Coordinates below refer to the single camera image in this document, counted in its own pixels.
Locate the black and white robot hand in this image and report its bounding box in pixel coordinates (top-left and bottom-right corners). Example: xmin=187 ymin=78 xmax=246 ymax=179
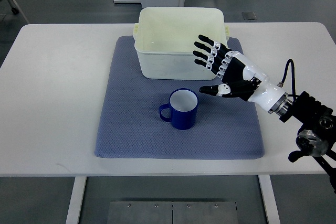
xmin=193 ymin=35 xmax=293 ymax=116

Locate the blue mug white inside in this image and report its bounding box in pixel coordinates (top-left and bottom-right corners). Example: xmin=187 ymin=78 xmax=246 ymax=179
xmin=159 ymin=88 xmax=199 ymax=130

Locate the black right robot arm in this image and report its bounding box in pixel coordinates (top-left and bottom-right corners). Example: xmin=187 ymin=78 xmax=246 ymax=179
xmin=278 ymin=59 xmax=335 ymax=188

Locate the cream plastic box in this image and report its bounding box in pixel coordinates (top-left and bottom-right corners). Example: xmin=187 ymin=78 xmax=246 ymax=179
xmin=133 ymin=7 xmax=227 ymax=80

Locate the blue-grey textured mat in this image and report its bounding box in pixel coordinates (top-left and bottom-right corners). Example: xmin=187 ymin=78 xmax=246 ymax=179
xmin=94 ymin=36 xmax=264 ymax=160

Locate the grey floor outlet cover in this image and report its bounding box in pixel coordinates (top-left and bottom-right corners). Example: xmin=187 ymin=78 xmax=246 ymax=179
xmin=242 ymin=12 xmax=257 ymax=20

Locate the white table right leg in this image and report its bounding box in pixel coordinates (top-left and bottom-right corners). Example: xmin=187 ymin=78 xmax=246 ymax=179
xmin=258 ymin=175 xmax=280 ymax=224

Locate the white table leg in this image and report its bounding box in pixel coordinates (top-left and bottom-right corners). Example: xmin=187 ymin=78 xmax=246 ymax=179
xmin=66 ymin=176 xmax=87 ymax=224
xmin=258 ymin=175 xmax=280 ymax=224

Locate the metal floor plate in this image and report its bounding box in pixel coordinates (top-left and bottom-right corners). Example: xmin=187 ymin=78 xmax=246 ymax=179
xmin=107 ymin=201 xmax=238 ymax=223

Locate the white table left leg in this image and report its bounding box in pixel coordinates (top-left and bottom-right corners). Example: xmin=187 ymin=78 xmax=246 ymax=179
xmin=66 ymin=176 xmax=87 ymax=224

